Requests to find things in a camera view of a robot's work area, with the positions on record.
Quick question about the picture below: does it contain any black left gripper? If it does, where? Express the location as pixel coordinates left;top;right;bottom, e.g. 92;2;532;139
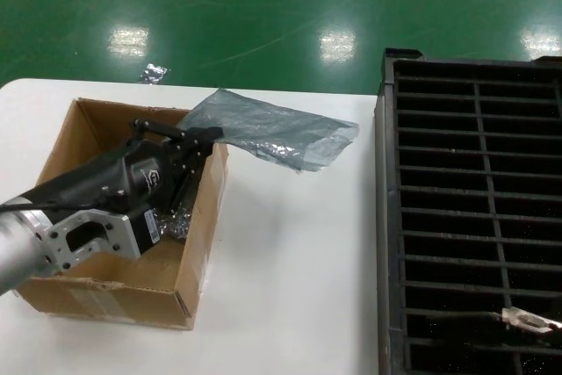
19;118;225;220

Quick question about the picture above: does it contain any grey antistatic bag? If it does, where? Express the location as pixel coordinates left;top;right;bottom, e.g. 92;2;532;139
177;87;361;177

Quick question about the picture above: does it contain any graphics card with silver bracket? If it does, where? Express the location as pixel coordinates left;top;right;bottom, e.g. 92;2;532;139
500;306;559;333

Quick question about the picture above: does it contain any bagged graphics card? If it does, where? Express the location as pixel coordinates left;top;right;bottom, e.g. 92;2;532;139
155;210;194;242

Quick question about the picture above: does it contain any brown cardboard box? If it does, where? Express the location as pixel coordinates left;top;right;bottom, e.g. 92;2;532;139
15;97;230;331

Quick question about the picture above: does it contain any black slotted plastic container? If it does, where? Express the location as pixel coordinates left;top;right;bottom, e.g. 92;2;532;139
375;47;562;375

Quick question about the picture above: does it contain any crumpled foil scrap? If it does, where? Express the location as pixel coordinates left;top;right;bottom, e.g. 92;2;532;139
139;62;170;85

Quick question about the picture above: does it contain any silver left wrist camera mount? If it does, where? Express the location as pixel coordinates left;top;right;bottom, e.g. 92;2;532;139
43;208;162;273

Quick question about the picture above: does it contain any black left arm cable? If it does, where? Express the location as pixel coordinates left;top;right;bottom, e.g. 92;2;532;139
0;198;102;213

